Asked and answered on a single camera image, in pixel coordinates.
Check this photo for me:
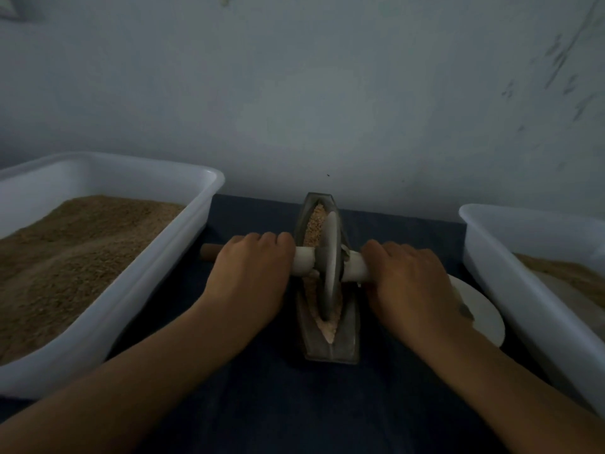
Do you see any boat-shaped metal grinding trough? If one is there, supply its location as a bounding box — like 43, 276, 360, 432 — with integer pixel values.
293, 192, 361, 365

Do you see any white round plate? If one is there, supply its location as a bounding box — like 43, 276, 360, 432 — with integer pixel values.
448, 274, 507, 349

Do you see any large brown grain heap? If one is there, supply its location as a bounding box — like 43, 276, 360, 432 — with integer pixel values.
0, 194, 185, 367
515, 254, 605, 306

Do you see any person's right forearm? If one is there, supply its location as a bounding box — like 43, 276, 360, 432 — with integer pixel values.
418, 320, 605, 454

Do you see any person's right hand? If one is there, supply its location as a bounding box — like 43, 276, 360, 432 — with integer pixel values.
361, 240, 468, 346

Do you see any person's left hand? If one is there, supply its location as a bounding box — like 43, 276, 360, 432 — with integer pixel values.
199, 231, 297, 332

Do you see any person's left forearm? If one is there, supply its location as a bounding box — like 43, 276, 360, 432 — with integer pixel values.
0, 307, 255, 454

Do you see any metal grinding wheel with handle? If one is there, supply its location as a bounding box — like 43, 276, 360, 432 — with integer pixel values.
200, 209, 370, 322

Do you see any white plastic tub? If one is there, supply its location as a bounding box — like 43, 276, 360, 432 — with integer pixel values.
0, 151, 226, 401
458, 203, 605, 417

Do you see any dark blue table cloth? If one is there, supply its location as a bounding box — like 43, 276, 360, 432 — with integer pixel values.
0, 192, 568, 454

